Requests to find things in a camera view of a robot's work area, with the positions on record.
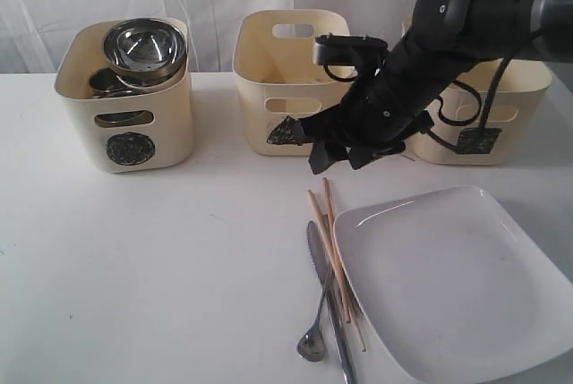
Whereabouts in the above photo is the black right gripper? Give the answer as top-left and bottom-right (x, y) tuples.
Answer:
(293, 59), (434, 175)

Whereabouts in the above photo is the steel table knife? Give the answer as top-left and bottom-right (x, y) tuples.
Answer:
(306, 221), (357, 383)

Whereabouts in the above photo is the white square plate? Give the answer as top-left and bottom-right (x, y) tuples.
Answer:
(334, 185), (572, 383)

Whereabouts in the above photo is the long steel spoon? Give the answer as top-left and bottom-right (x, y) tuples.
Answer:
(296, 269), (333, 363)

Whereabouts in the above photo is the stainless steel bowl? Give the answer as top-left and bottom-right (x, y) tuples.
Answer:
(101, 18), (187, 81)

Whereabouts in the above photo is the white ceramic bowl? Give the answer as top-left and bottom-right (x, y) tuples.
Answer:
(117, 66), (186, 93)

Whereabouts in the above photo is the cream bin with triangle mark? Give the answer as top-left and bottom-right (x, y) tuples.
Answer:
(233, 9), (349, 156)

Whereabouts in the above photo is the cream bin with square mark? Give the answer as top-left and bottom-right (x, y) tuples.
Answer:
(406, 60), (552, 166)

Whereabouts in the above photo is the cream bin with circle mark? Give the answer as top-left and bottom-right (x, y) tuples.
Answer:
(54, 20), (193, 173)

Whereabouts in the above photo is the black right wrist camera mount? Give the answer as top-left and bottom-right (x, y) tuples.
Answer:
(312, 33), (389, 82)

